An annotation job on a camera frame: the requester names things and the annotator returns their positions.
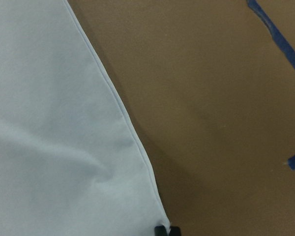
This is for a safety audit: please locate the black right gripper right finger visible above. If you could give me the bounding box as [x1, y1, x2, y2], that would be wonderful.
[170, 226, 180, 236]

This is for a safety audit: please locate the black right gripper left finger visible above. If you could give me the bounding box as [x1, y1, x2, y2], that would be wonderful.
[154, 226, 167, 236]

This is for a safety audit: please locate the blue tape line lengthwise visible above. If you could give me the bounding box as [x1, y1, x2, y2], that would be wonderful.
[246, 0, 295, 70]

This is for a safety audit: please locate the light blue t-shirt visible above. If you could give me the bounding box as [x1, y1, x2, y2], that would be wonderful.
[0, 0, 171, 236]

